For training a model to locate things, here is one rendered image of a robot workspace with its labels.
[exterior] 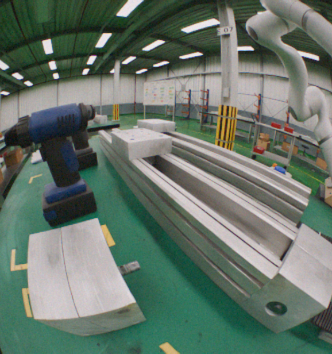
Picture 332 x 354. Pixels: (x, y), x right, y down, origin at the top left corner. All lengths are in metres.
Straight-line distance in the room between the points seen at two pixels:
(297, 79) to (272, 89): 7.67
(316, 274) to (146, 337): 0.19
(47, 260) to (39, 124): 0.20
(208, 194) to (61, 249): 0.23
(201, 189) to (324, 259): 0.24
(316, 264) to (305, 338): 0.16
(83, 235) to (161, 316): 0.13
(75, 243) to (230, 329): 0.20
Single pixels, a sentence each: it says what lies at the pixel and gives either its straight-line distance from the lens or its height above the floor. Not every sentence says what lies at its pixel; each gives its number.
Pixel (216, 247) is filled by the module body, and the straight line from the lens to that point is 0.19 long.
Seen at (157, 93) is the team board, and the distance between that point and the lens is 6.08.
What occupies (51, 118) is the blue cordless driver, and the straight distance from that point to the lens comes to 0.27.
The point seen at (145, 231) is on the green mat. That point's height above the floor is 0.78.
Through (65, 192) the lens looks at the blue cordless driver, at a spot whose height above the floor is 0.84.
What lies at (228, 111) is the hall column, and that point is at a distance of 3.39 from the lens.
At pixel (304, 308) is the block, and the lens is 0.19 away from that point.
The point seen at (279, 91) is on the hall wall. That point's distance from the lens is 8.22.
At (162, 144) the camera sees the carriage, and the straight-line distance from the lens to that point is 0.36.
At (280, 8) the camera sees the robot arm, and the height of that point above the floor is 1.28.
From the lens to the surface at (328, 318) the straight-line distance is 0.29.
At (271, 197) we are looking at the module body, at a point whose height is 0.84.
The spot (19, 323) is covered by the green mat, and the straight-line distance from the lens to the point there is 0.29.
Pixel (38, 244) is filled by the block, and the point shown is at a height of 0.87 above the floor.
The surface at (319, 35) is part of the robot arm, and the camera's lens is 0.39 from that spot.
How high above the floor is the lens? 0.98
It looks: 27 degrees down
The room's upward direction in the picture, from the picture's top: 2 degrees clockwise
